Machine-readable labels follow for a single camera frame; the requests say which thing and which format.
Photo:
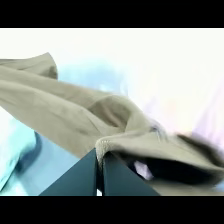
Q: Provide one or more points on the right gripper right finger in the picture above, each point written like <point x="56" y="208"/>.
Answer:
<point x="123" y="181"/>

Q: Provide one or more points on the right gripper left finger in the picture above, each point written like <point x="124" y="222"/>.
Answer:
<point x="78" y="180"/>

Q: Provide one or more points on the brown shirt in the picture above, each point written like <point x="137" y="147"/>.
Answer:
<point x="66" y="110"/>

